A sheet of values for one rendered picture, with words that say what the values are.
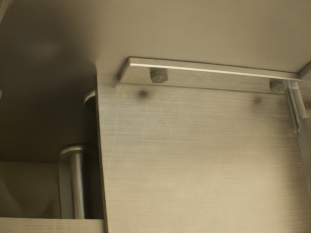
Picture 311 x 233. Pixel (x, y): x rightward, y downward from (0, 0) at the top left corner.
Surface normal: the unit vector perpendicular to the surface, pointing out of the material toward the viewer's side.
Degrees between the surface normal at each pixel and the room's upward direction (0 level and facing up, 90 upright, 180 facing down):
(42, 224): 90
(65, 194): 90
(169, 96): 90
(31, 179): 91
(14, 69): 0
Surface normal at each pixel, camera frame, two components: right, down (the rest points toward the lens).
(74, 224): 0.33, -0.40
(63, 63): 0.11, 0.92
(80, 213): -0.14, -0.37
